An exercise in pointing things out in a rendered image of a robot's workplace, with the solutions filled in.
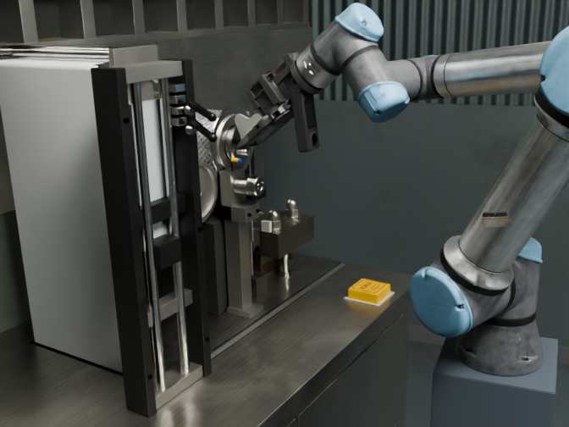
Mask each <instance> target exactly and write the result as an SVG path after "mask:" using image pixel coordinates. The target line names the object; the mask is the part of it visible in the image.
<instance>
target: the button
mask: <svg viewBox="0 0 569 427"><path fill-rule="evenodd" d="M389 294H390V284H387V283H383V282H378V281H375V280H367V279H360V280H359V281H358V282H357V283H356V284H355V285H353V286H352V287H350V288H349V290H348V298H352V299H356V300H360V301H364V302H370V303H375V304H378V303H380V302H381V301H382V300H383V299H384V298H385V297H387V296H388V295H389Z"/></svg>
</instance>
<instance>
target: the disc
mask: <svg viewBox="0 0 569 427"><path fill-rule="evenodd" d="M232 114H243V115H245V116H246V117H248V118H250V117H249V115H248V113H247V112H246V111H245V110H244V109H243V108H241V107H238V106H230V107H227V108H226V109H224V110H223V111H222V112H221V113H220V114H219V116H218V117H217V118H216V120H215V122H214V124H213V128H212V133H213V134H215V135H216V136H217V137H218V131H219V129H220V126H221V124H222V123H223V122H224V120H225V119H226V118H228V117H229V116H230V115H232ZM253 149H254V146H251V152H250V155H249V158H248V159H247V161H246V163H245V165H244V166H243V168H245V170H246V168H247V166H248V164H249V163H250V161H251V156H252V154H253ZM210 156H211V160H212V163H213V167H214V168H215V170H216V171H217V172H218V174H219V171H221V170H224V169H225V168H224V167H223V166H222V165H221V163H220V162H219V160H218V154H217V141H215V142H210Z"/></svg>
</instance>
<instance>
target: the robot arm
mask: <svg viewBox="0 0 569 427"><path fill-rule="evenodd" d="M383 34H384V28H383V26H382V23H381V21H380V19H379V18H378V16H377V15H376V14H375V13H374V12H373V11H372V10H371V9H370V8H369V7H367V6H366V5H364V4H361V3H353V4H352V5H350V6H349V7H348V8H347V9H346V10H345V11H344V12H342V13H341V14H340V15H339V16H336V17H335V18H334V21H333V22H332V23H331V24H330V25H329V26H328V27H327V28H326V29H325V30H324V31H323V32H322V33H321V34H320V35H319V36H318V37H317V38H316V39H315V40H314V41H313V42H312V43H311V44H310V45H309V46H308V47H307V48H306V49H305V50H304V51H303V52H302V53H301V54H299V53H292V54H291V53H287V54H286V55H285V56H284V57H283V59H284V62H283V63H282V64H281V65H280V66H279V67H278V68H277V69H276V70H269V71H268V72H269V73H268V72H267V73H266V74H265V75H262V76H261V77H260V78H259V79H258V80H257V81H256V82H255V83H254V84H253V85H252V86H251V87H250V88H249V89H248V90H247V91H246V95H247V96H248V97H249V98H250V100H251V104H252V105H253V107H254V108H255V110H254V111H253V112H252V116H251V117H250V118H248V117H246V116H245V115H243V114H237V115H236V116H235V125H236V127H237V130H238V131H239V134H240V142H239V143H238V145H237V146H236V149H237V150H244V149H247V148H248V147H250V146H258V145H259V144H261V143H262V142H263V141H265V140H267V139H268V138H269V137H270V136H271V135H273V134H274V133H276V132H277V131H278V130H279V129H281V128H282V127H283V126H284V125H286V124H287V123H288V122H289V121H290V120H291V119H293V118H294V121H295V128H296V140H297V146H298V151H299V152H300V153H308V152H310V151H313V150H315V149H318V148H319V147H320V145H319V138H318V125H317V118H316V112H315V105H314V98H313V94H318V93H319V92H320V91H321V90H322V89H323V88H326V87H327V86H328V85H329V84H330V83H331V82H333V81H334V80H335V79H336V78H337V77H338V76H339V75H340V74H341V73H342V74H343V76H344V77H345V79H346V81H347V83H348V85H349V86H350V88H351V89H352V91H353V93H354V94H355V96H356V99H357V101H358V103H359V105H360V107H361V108H362V109H363V110H364V111H365V113H366V114H367V116H368V118H369V119H370V120H371V121H372V122H375V123H382V122H385V121H387V120H388V119H393V118H394V117H395V116H397V115H398V114H400V113H401V112H402V111H404V110H405V109H406V107H407V106H408V104H409V102H415V101H420V100H427V99H439V98H449V97H473V96H488V95H501V94H515V93H529V92H536V93H535V95H534V97H533V99H534V102H535V105H536V108H537V110H538V112H537V114H536V115H535V117H534V119H533V121H532V122H531V124H530V126H529V127H528V129H527V130H526V132H525V133H524V135H523V137H522V139H521V140H520V141H519V143H518V144H517V147H516V148H515V150H514V152H513V153H512V155H511V156H510V158H509V159H508V161H507V163H506V164H505V166H504V168H503V169H502V170H501V172H500V174H499V176H498V177H497V179H496V181H495V182H494V184H493V185H492V187H491V188H490V190H489V192H488V194H487V195H486V197H485V198H484V200H483V201H482V203H481V205H480V206H479V208H478V210H477V212H476V213H475V214H474V216H473V217H472V219H471V221H470V223H469V224H468V226H467V227H466V229H465V230H464V232H463V234H462V235H461V236H452V237H451V238H450V239H449V240H448V241H447V242H446V243H445V244H444V246H443V247H442V249H441V250H440V252H439V255H438V256H437V258H436V259H435V260H434V262H433V263H432V264H431V265H430V266H429V267H424V268H421V269H420V270H419V271H418V272H416V273H415V274H414V275H413V276H412V279H411V281H410V284H409V299H410V302H411V303H412V309H413V311H414V313H415V314H416V316H417V318H418V319H419V321H420V322H421V323H422V324H423V325H424V326H425V327H426V328H427V329H428V330H430V331H431V332H433V333H434V334H435V335H437V336H443V337H455V336H457V338H456V356H457V357H458V359H459V360H460V361H461V362H462V363H464V364H465V365H466V366H467V367H469V368H471V369H474V370H477V371H479V372H482V373H485V374H492V375H497V376H507V377H512V376H522V375H526V374H531V373H533V372H534V371H536V370H538V369H539V368H540V367H541V365H542V362H543V354H544V350H543V346H542V342H541V340H540V336H539V331H538V327H537V324H536V311H537V303H538V294H539V276H540V266H541V263H542V262H543V261H542V260H541V252H542V248H541V245H540V244H539V242H538V241H536V240H535V239H533V238H532V235H533V233H534V232H535V231H536V229H538V227H539V225H540V224H541V223H542V221H543V220H544V218H545V216H546V215H547V214H548V212H549V211H550V210H551V208H552V207H553V206H554V204H555V202H556V201H557V200H558V198H559V197H560V195H561V193H562V192H563V191H564V190H565V189H566V187H567V185H568V184H569V26H568V27H567V28H565V29H564V30H562V31H561V32H560V33H559V34H558V35H557V36H556V37H555V38H554V39H553V40H552V41H549V42H537V43H530V44H523V45H516V46H509V47H497V48H490V49H483V50H476V51H469V52H462V53H450V54H445V55H428V56H425V57H421V58H408V59H401V60H393V61H387V60H386V58H385V56H384V55H383V54H382V52H381V50H380V49H379V47H378V44H377V43H376V42H378V41H379V38H380V37H381V36H382V35H383ZM258 109H259V110H260V111H259V110H258Z"/></svg>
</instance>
